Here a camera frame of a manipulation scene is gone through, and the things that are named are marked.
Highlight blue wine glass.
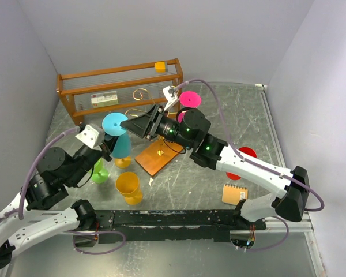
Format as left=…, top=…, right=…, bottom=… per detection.
left=101, top=113, right=131, bottom=159

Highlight pink wine glass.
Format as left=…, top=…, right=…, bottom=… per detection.
left=176, top=91, right=201, bottom=123

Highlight red wine glass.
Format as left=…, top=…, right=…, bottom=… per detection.
left=225, top=146, right=258, bottom=181

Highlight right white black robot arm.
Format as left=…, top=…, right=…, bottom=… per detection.
left=121, top=105, right=310, bottom=222

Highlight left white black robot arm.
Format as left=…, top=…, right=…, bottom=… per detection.
left=0, top=136, right=117, bottom=270

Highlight orange wine glass rear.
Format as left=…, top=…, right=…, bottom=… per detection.
left=114, top=156, right=131, bottom=169

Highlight orange wine glass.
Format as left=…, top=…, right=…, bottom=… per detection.
left=114, top=156, right=131, bottom=169
left=115, top=172, right=143, bottom=205

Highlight green wine glass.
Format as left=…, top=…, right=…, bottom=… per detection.
left=89, top=158, right=109, bottom=184

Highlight wooden shelf rack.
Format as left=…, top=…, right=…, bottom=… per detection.
left=56, top=58, right=183, bottom=124

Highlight orange wine glass front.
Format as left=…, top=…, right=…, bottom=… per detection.
left=115, top=172, right=143, bottom=205

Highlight small white green box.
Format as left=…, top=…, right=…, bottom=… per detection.
left=91, top=91, right=119, bottom=108

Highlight yellow grey block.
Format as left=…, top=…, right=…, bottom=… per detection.
left=154, top=61, right=168, bottom=73

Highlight brown spiral notepad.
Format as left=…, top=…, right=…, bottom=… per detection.
left=222, top=184, right=248, bottom=205

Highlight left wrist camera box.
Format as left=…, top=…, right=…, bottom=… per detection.
left=76, top=123, right=105, bottom=149

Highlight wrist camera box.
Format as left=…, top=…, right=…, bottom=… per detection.
left=163, top=86, right=179, bottom=111
left=76, top=123, right=105, bottom=149

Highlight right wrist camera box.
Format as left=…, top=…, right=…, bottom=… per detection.
left=163, top=86, right=179, bottom=111

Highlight gold wire wine glass rack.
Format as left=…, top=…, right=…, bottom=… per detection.
left=123, top=88, right=186, bottom=177

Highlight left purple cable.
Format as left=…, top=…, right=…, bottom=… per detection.
left=0, top=125, right=87, bottom=231

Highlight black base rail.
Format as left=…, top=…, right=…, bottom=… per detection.
left=76, top=208, right=266, bottom=244

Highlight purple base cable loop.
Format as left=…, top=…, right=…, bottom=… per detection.
left=66, top=229, right=127, bottom=255

